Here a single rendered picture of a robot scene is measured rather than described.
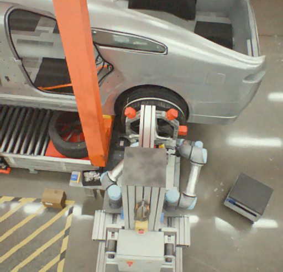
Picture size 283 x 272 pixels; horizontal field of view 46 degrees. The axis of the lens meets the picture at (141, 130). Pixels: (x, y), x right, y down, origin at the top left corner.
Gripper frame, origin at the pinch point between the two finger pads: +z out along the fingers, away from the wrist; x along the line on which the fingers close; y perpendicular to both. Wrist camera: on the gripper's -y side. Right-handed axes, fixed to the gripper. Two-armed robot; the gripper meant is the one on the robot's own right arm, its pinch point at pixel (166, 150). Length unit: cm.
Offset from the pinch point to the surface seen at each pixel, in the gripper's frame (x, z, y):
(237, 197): 21, -82, -49
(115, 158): -7, 56, -43
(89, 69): 10, 63, 117
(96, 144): 10, 68, 15
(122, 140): -31, 50, -40
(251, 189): 11, -98, -49
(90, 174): 23, 76, -26
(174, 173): -15, -15, -79
